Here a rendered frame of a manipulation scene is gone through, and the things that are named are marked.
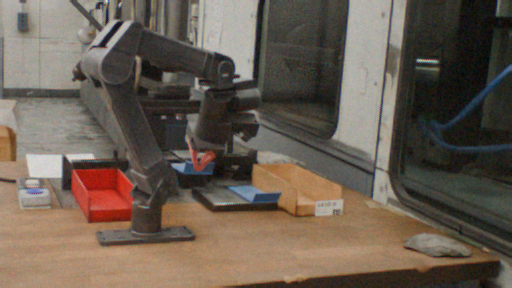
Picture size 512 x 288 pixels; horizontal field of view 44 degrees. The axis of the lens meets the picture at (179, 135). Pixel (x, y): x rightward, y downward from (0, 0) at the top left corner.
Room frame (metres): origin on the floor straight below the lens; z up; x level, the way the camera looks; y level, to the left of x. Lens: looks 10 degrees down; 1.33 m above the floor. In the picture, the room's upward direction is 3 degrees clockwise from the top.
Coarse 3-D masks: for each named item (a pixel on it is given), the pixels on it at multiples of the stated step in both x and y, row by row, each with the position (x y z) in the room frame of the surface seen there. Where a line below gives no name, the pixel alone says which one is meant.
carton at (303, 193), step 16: (256, 176) 1.62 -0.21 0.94; (272, 176) 1.53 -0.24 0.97; (288, 176) 1.67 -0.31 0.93; (304, 176) 1.61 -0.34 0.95; (288, 192) 1.45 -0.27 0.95; (304, 192) 1.60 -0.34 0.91; (320, 192) 1.52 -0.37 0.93; (336, 192) 1.46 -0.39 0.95; (288, 208) 1.44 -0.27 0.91; (304, 208) 1.41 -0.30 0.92; (320, 208) 1.43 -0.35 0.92; (336, 208) 1.44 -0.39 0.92
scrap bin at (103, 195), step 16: (80, 176) 1.53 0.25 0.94; (96, 176) 1.54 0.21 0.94; (112, 176) 1.55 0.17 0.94; (80, 192) 1.39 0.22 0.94; (96, 192) 1.52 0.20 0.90; (112, 192) 1.53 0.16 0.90; (128, 192) 1.43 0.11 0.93; (96, 208) 1.38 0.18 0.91; (112, 208) 1.31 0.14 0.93; (128, 208) 1.32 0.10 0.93
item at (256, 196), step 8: (240, 192) 1.52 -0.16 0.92; (248, 192) 1.52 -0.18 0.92; (256, 192) 1.53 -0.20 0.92; (264, 192) 1.43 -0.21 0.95; (272, 192) 1.44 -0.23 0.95; (280, 192) 1.45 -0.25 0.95; (248, 200) 1.46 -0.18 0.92; (256, 200) 1.44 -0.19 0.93; (264, 200) 1.44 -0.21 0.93; (272, 200) 1.45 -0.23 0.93
